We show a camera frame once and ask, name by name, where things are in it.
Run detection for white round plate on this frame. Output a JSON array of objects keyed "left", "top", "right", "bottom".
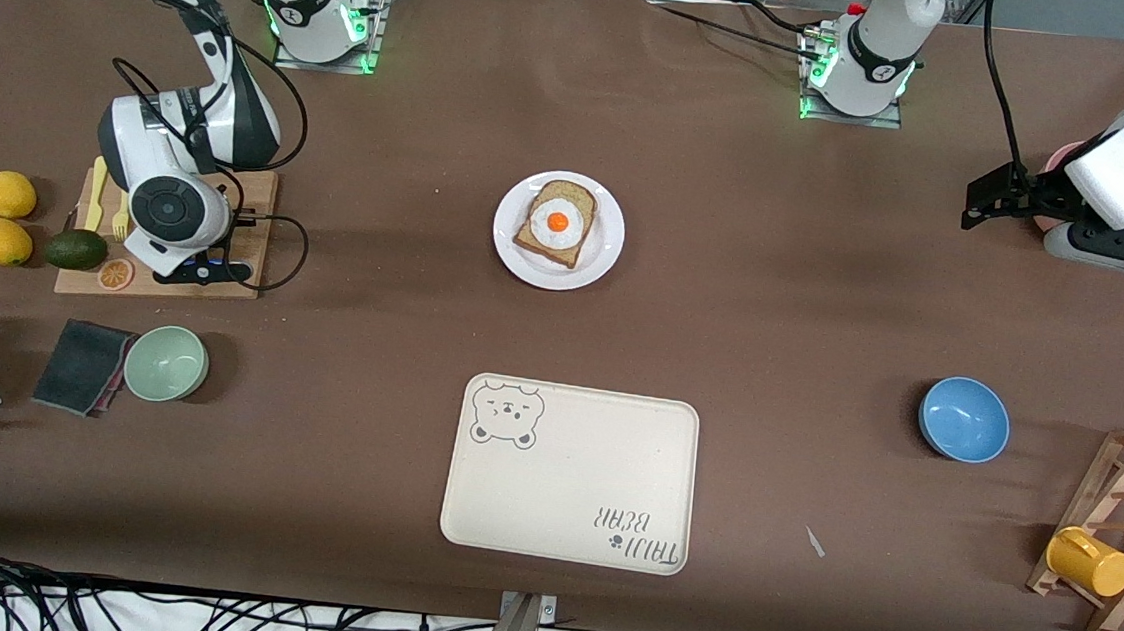
[{"left": 488, "top": 166, "right": 630, "bottom": 296}]

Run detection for pink bowl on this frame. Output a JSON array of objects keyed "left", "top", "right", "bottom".
[{"left": 1033, "top": 138, "right": 1124, "bottom": 240}]

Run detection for orange slice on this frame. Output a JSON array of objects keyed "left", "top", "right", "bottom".
[{"left": 96, "top": 255, "right": 137, "bottom": 294}]

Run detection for yellow plastic fork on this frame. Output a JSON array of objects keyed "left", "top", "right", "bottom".
[{"left": 110, "top": 188, "right": 136, "bottom": 243}]

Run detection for pale green bowl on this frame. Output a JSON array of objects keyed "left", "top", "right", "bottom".
[{"left": 121, "top": 321, "right": 213, "bottom": 407}]

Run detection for wooden cutting board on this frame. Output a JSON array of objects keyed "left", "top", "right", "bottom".
[{"left": 53, "top": 155, "right": 280, "bottom": 311}]

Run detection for dark green avocado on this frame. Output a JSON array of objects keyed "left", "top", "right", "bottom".
[{"left": 42, "top": 226, "right": 111, "bottom": 274}]

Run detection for yellow plastic knife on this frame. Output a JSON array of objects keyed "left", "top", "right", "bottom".
[{"left": 82, "top": 156, "right": 111, "bottom": 235}]

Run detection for dark grey sponge cloth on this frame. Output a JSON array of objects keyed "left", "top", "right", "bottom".
[{"left": 29, "top": 315, "right": 139, "bottom": 421}]

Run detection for yellow lemon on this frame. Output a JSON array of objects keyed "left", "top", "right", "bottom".
[
  {"left": 0, "top": 170, "right": 40, "bottom": 221},
  {"left": 0, "top": 217, "right": 36, "bottom": 269}
]

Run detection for blue bowl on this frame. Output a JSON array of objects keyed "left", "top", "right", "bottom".
[{"left": 915, "top": 373, "right": 1014, "bottom": 467}]

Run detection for yellow mug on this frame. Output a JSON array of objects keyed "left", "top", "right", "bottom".
[{"left": 1043, "top": 524, "right": 1124, "bottom": 599}]

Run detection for fried egg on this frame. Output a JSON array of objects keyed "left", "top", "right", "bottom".
[{"left": 527, "top": 195, "right": 588, "bottom": 252}]

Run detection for bread slice under egg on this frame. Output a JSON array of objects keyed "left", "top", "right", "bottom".
[{"left": 511, "top": 177, "right": 600, "bottom": 272}]

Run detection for cream bear print tray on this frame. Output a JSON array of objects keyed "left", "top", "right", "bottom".
[{"left": 437, "top": 370, "right": 704, "bottom": 578}]

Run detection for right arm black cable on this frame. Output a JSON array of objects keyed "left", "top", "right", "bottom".
[{"left": 0, "top": 0, "right": 332, "bottom": 296}]

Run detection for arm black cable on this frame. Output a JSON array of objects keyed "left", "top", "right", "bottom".
[
  {"left": 0, "top": 0, "right": 332, "bottom": 296},
  {"left": 971, "top": 0, "right": 1044, "bottom": 183}
]

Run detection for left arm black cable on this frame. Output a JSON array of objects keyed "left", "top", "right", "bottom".
[{"left": 971, "top": 0, "right": 1044, "bottom": 183}]

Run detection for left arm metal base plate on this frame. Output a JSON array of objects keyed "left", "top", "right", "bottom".
[{"left": 793, "top": 23, "right": 911, "bottom": 131}]

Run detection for black table power cable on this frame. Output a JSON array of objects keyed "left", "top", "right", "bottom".
[{"left": 638, "top": 0, "right": 828, "bottom": 61}]

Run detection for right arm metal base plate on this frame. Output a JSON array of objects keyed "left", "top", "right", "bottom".
[{"left": 272, "top": 0, "right": 389, "bottom": 78}]

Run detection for tangled black cables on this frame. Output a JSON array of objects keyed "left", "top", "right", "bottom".
[{"left": 0, "top": 552, "right": 501, "bottom": 631}]

